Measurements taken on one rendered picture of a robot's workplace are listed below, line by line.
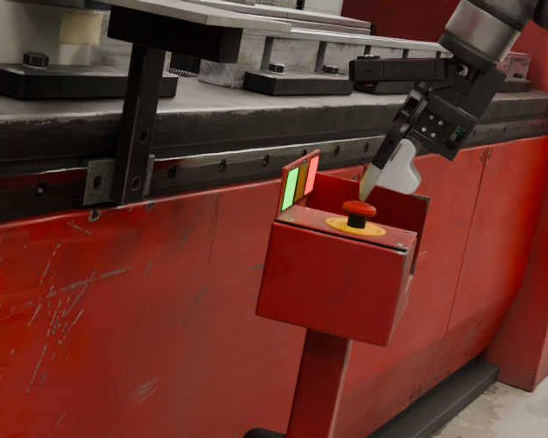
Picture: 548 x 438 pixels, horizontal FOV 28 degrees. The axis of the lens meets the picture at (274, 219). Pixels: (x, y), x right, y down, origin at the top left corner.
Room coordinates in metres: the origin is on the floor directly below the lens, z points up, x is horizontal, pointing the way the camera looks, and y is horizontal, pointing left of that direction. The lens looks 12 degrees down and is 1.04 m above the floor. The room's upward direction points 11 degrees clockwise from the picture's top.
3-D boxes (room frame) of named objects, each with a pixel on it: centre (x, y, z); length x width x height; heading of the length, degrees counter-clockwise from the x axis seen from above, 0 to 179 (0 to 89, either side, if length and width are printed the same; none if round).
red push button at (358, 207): (1.26, -0.10, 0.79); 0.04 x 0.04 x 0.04
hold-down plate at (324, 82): (1.78, 0.00, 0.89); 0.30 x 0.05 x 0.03; 154
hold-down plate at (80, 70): (1.27, 0.24, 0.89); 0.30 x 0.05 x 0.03; 154
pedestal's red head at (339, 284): (1.31, -0.10, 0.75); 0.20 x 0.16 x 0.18; 168
